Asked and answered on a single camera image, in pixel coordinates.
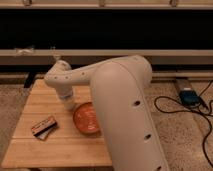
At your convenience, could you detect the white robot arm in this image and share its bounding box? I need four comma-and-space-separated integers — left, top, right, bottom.
45, 55, 170, 171

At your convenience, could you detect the orange ceramic bowl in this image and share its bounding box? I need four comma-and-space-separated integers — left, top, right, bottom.
73, 102, 100, 134

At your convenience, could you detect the small colourful card box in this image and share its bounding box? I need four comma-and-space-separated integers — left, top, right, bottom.
31, 116, 57, 140

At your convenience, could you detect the wooden board table top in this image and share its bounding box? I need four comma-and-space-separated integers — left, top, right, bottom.
2, 79, 111, 168

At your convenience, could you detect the white plastic wrap scrap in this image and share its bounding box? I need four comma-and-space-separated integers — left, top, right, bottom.
15, 46, 35, 56

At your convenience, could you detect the blue power adapter box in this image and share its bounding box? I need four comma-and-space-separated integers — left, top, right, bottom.
179, 89, 200, 106

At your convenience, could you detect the long metal rail shelf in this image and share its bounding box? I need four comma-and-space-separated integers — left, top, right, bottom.
0, 49, 213, 65

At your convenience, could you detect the black cable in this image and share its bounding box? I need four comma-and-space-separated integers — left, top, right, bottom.
153, 79, 213, 169

